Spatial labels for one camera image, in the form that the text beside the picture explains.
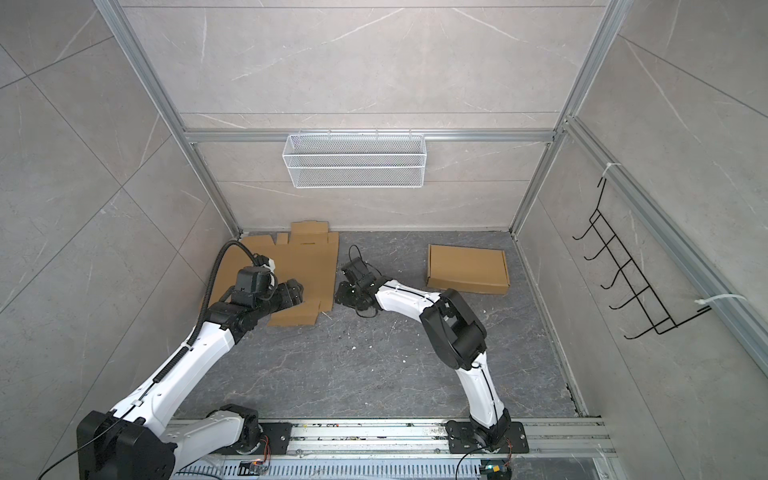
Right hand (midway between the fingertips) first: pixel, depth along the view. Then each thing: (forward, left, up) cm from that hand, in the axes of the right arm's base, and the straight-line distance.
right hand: (339, 296), depth 94 cm
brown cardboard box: (+20, +13, -4) cm, 25 cm away
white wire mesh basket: (+39, -6, +24) cm, 46 cm away
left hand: (-4, +11, +13) cm, 17 cm away
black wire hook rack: (-22, -73, +25) cm, 80 cm away
